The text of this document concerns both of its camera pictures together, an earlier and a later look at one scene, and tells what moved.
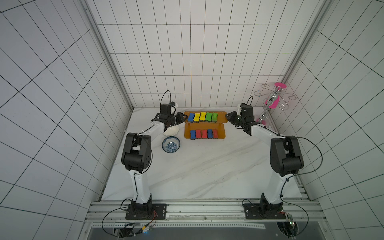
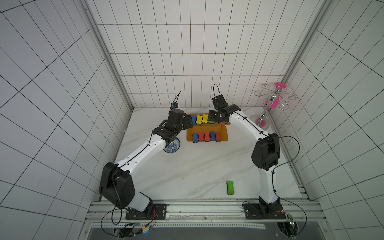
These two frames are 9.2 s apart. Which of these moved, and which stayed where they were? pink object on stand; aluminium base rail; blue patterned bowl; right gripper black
Moved: right gripper black
Stayed: aluminium base rail; blue patterned bowl; pink object on stand
